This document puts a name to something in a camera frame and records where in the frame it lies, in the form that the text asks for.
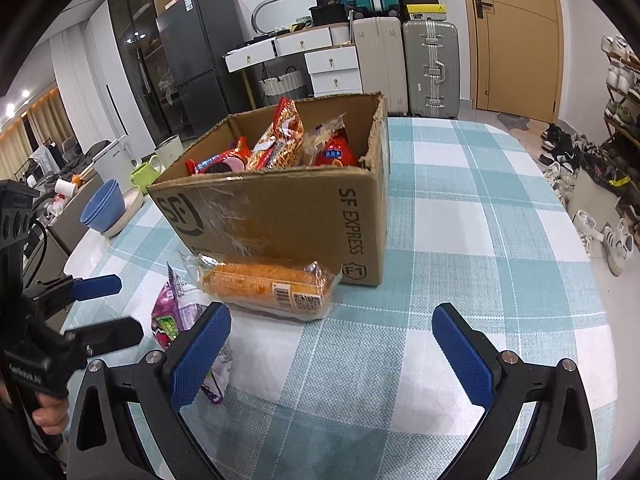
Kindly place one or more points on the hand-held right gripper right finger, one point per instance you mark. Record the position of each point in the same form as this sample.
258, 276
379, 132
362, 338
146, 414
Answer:
462, 355

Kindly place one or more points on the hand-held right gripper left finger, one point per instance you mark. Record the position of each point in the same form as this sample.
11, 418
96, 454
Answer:
200, 355

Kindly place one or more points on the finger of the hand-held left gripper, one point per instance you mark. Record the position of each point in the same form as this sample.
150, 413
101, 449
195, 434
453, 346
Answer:
110, 334
95, 286

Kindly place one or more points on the purple candy packet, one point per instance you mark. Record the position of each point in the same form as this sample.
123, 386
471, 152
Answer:
172, 320

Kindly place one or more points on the orange bread roll packet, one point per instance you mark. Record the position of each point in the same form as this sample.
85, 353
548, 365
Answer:
260, 285

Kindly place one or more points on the brown cardboard box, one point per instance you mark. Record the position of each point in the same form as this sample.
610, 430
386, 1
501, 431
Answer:
280, 220

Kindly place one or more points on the red cookie packet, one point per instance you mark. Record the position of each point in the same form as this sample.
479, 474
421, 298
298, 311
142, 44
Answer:
220, 162

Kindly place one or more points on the fried noodle snack packet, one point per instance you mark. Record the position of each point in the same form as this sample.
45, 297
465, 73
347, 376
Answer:
277, 135

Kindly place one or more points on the red chip packet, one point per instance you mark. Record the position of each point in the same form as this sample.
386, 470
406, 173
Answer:
337, 152

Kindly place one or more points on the clear bread packet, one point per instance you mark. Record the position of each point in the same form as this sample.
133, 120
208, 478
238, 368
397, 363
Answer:
322, 137

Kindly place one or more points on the person's left hand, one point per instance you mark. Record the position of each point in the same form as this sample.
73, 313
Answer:
50, 415

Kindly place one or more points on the blue bowl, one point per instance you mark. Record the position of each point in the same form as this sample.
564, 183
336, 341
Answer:
102, 205

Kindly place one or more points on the beige bowl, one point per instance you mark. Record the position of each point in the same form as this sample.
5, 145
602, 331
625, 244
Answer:
131, 207

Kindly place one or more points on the paper cup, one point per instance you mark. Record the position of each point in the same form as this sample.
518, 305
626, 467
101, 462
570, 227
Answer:
65, 186

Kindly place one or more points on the teal checked tablecloth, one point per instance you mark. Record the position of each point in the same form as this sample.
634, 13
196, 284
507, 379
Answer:
450, 240

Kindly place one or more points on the green mug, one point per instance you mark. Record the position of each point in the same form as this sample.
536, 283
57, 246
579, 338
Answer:
145, 175

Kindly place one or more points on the white electric kettle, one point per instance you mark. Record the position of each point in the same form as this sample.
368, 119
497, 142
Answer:
115, 165

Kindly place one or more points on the beige curtain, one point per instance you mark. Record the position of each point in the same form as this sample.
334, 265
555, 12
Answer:
40, 130

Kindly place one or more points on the white tumbler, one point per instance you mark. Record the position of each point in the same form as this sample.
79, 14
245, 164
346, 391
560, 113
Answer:
169, 152

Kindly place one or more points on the pile of shoes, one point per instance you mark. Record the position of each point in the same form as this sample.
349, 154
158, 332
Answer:
575, 155

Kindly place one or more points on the dark glass cabinet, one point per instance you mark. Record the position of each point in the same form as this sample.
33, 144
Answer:
135, 50

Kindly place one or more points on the grey door mat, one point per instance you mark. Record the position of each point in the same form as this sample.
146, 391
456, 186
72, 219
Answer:
515, 121

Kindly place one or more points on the dark grey fridge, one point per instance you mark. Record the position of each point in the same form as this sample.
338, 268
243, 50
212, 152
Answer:
200, 60

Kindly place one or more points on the woven laundry basket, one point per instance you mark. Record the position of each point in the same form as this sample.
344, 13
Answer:
282, 82

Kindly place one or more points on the silver suitcase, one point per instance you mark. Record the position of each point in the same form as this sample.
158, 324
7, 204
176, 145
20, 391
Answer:
430, 70

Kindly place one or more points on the metal shoe rack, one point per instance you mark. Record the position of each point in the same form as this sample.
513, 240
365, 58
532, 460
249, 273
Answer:
622, 110

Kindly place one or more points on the white suitcase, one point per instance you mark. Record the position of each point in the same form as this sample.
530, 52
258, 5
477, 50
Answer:
377, 65

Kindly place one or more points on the wooden door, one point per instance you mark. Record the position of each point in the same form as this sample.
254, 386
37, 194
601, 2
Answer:
515, 40

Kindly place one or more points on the white drawer dresser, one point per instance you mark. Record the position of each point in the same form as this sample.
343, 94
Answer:
325, 60

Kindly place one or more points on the oval metal hoop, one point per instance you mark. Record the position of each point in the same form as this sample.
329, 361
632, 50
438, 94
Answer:
267, 2

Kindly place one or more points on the yellow black shoebox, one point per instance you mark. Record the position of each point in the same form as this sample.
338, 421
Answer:
425, 12

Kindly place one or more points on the black bag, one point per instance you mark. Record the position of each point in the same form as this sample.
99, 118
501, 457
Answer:
327, 7

